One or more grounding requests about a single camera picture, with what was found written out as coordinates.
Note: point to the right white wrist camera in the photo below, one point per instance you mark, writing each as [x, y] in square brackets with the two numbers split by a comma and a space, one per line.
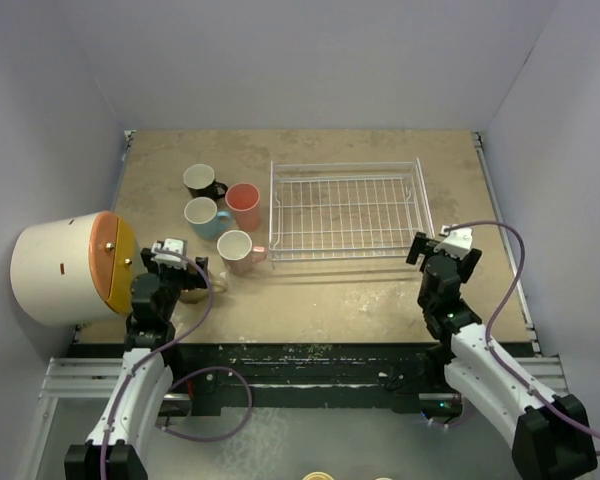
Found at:
[456, 241]

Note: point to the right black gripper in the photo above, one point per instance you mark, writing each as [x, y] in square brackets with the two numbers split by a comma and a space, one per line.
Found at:
[422, 245]

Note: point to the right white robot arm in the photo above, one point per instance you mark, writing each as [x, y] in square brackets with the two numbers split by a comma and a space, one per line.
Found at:
[546, 432]

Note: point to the large cream cylindrical bucket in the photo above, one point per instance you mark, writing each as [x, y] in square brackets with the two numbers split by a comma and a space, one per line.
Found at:
[50, 274]

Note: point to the black hexagonal ceramic mug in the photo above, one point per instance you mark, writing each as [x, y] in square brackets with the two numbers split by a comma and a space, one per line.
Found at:
[200, 181]

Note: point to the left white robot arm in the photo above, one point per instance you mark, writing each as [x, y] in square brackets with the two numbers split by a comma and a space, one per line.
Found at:
[116, 447]

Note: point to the white wire dish rack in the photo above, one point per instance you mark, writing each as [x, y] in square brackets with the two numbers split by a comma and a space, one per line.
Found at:
[346, 211]

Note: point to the salmon tall tumbler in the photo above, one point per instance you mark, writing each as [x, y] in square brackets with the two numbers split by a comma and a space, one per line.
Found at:
[243, 201]

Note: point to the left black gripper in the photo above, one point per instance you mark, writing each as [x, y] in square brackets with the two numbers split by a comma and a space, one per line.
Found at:
[189, 280]

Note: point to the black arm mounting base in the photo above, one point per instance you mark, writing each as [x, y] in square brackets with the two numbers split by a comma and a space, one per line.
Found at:
[210, 377]

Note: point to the aluminium front frame rail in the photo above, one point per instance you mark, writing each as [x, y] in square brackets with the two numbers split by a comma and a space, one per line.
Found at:
[97, 377]

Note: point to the pink cup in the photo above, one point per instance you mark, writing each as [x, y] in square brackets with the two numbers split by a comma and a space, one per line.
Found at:
[238, 252]

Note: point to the light blue ceramic mug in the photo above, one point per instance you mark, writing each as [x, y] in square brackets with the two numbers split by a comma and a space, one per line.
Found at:
[207, 221]

